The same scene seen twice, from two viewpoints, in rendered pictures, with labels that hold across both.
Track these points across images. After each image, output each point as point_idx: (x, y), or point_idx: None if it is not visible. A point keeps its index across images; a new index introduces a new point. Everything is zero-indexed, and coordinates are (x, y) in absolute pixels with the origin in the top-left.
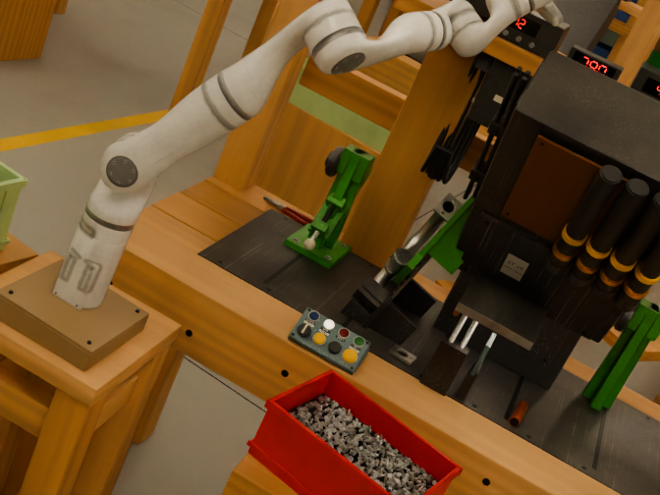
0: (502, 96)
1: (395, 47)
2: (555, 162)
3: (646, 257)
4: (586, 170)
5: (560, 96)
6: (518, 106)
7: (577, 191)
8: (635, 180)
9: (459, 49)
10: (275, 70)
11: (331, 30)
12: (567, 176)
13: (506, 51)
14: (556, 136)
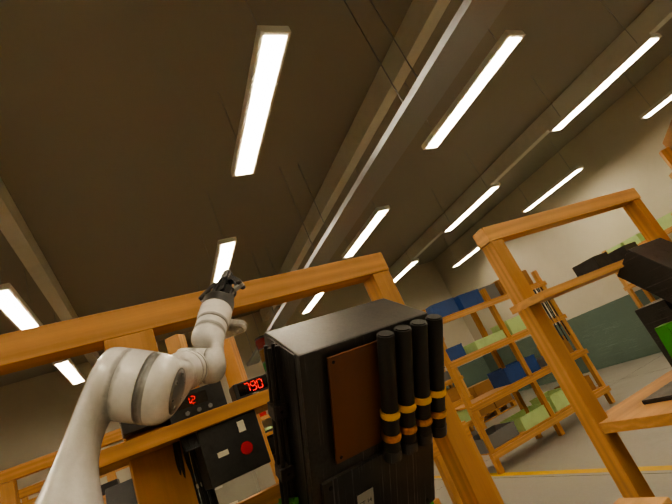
0: (222, 450)
1: (192, 367)
2: (348, 369)
3: (432, 377)
4: (367, 353)
5: (305, 337)
6: (297, 354)
7: (371, 377)
8: (396, 327)
9: (214, 373)
10: (95, 474)
11: (139, 364)
12: (359, 372)
13: (200, 420)
14: (334, 350)
